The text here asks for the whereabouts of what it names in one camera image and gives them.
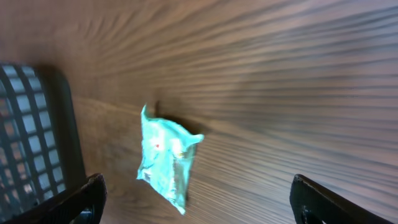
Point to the grey plastic basket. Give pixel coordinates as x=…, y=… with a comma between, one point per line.
x=40, y=149

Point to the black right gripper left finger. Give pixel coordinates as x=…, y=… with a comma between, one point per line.
x=83, y=203

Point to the teal tissue packet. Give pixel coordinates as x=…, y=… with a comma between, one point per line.
x=168, y=152

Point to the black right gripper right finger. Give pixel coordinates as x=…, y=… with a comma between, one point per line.
x=313, y=203

